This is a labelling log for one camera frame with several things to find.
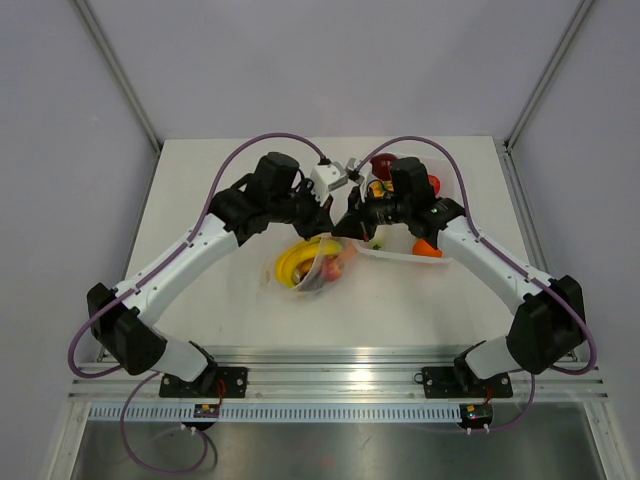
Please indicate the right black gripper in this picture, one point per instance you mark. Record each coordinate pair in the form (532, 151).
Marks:
(350, 225)

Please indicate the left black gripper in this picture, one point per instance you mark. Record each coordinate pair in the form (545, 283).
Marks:
(320, 222)

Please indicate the yellow banana bunch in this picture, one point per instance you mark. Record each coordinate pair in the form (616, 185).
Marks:
(287, 263)

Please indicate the clear polka dot zip bag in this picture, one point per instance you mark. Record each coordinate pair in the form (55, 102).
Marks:
(307, 276)

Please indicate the peach fruit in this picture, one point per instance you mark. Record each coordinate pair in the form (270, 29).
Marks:
(332, 268)

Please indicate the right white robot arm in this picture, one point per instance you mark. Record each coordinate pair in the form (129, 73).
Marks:
(548, 312)

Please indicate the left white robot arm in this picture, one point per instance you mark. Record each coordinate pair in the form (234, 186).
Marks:
(125, 315)

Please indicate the white perforated plastic basket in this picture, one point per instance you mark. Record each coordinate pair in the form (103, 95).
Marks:
(397, 240)

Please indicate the dark red apple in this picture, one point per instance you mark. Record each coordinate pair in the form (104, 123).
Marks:
(381, 166)

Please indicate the orange tangerine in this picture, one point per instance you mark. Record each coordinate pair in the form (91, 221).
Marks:
(422, 248)

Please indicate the red tomato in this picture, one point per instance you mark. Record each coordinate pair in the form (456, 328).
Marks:
(435, 184)

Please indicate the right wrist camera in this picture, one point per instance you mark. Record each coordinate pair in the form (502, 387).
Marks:
(359, 177)

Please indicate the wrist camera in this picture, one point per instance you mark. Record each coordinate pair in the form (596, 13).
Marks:
(359, 177)
(327, 176)

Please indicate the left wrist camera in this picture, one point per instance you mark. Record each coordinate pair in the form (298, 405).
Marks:
(327, 176)

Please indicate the aluminium rail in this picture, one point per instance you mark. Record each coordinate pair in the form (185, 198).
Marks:
(342, 375)

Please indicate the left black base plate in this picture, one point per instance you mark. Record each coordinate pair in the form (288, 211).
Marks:
(226, 381)

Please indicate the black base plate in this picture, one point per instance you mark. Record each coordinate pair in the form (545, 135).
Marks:
(440, 383)
(226, 381)

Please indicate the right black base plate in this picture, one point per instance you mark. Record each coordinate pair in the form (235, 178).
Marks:
(440, 383)

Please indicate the white slotted cable duct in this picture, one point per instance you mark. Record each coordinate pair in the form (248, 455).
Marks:
(277, 413)

